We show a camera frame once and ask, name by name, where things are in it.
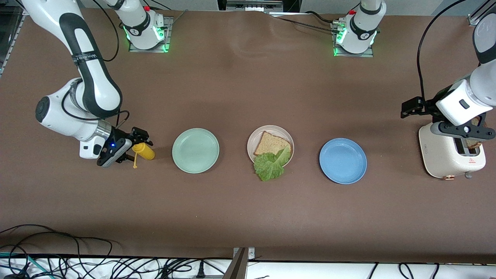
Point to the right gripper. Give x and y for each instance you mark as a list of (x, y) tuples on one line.
[(124, 136)]

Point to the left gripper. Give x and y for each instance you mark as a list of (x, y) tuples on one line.
[(427, 106)]

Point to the yellow mustard squeeze bottle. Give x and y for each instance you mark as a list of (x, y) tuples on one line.
[(146, 151)]

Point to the brown bread slice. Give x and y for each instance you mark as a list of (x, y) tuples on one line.
[(473, 144), (269, 144)]

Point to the green lettuce leaf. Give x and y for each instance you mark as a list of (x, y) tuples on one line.
[(269, 168)]

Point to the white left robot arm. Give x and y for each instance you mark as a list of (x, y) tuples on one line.
[(484, 83)]

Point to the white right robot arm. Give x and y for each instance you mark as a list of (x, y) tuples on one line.
[(62, 116)]

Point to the mint green plate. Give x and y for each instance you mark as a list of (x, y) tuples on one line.
[(195, 151)]

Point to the blue plate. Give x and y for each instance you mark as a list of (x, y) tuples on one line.
[(343, 161)]

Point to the beige plate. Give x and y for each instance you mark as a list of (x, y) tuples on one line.
[(281, 130)]

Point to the cream white toaster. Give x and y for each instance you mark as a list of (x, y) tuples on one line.
[(440, 155)]

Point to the black power plug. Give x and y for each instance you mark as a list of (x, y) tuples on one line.
[(200, 271)]

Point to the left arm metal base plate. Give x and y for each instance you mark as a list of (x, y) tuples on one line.
[(368, 54)]

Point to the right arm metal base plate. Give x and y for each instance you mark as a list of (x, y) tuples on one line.
[(133, 48)]

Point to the aluminium frame rail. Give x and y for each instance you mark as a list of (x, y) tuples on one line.
[(11, 42), (478, 13)]

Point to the grey metal bracket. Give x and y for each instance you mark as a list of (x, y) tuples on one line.
[(238, 267)]

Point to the dark metal frame equipment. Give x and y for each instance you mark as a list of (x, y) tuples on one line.
[(254, 4)]

